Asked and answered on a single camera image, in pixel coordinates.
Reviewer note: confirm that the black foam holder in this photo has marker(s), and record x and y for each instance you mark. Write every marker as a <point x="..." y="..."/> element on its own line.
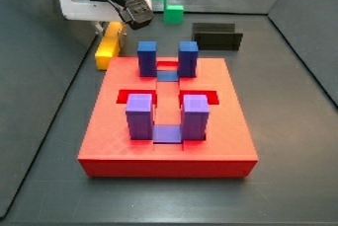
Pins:
<point x="215" y="36"/>

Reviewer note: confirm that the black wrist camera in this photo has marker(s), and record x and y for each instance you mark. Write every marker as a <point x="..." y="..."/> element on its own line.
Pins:
<point x="136" y="14"/>

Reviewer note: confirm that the purple U block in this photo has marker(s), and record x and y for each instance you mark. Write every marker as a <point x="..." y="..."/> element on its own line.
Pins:
<point x="176" y="120"/>

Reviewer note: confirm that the dark blue U block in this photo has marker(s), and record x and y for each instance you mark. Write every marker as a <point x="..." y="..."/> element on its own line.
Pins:
<point x="167" y="69"/>

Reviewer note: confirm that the red base board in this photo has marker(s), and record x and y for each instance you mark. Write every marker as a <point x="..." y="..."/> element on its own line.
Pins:
<point x="223" y="155"/>

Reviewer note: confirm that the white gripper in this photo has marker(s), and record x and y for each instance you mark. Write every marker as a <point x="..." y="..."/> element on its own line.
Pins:
<point x="88" y="4"/>

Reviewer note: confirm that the green zigzag block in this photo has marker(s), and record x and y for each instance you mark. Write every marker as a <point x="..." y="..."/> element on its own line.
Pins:
<point x="172" y="13"/>

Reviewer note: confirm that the long yellow block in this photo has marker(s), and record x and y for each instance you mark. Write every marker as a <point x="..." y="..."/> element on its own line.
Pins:
<point x="109" y="45"/>

